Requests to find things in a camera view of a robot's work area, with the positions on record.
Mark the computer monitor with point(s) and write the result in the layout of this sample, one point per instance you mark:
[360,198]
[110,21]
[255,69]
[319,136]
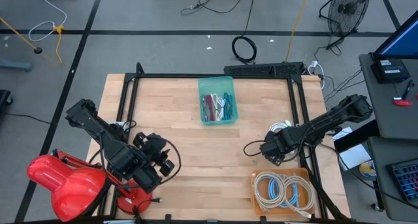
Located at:
[401,41]

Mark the gray floor bar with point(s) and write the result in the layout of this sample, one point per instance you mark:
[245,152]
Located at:
[14,66]

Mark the black aluminium table frame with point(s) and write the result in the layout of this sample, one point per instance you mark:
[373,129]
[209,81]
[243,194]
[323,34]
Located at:
[147,75]

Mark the black floor fan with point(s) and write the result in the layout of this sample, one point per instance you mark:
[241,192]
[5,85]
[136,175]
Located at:
[347,8]

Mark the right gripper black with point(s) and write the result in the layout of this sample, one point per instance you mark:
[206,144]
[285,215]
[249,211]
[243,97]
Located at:
[281,144]

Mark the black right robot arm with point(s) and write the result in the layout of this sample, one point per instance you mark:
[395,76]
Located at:
[356,108]

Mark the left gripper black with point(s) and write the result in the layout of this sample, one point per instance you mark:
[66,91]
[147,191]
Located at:
[155,145]

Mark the orange translucent plastic bin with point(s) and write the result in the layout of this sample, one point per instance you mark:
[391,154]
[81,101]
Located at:
[308,173]

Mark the dark gray desk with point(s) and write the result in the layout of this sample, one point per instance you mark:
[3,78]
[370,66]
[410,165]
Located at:
[380,152]
[385,126]

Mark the black caster foot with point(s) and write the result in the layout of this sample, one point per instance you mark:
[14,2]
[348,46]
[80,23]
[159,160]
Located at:
[5,98]

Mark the white paper sheet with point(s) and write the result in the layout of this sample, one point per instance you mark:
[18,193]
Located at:
[354,158]

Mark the small red object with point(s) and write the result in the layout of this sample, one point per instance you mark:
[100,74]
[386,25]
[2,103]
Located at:
[402,102]

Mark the backlit keyboard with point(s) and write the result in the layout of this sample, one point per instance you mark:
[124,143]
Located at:
[406,181]

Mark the teal translucent plastic bin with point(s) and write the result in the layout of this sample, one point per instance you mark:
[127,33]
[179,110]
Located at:
[215,85]

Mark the white power adapter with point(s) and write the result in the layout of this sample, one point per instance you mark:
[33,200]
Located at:
[314,64]

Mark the red desk lamp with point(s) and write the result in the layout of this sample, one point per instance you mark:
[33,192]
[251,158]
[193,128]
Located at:
[65,185]

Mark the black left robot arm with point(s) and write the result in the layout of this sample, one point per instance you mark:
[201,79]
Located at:
[114,149]

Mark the black pen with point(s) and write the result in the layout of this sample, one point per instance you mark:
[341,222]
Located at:
[408,88]

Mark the round printed sticker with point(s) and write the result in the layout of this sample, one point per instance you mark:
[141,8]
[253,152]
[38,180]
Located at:
[367,169]

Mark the small black computer box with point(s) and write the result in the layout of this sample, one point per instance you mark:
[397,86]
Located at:
[390,70]

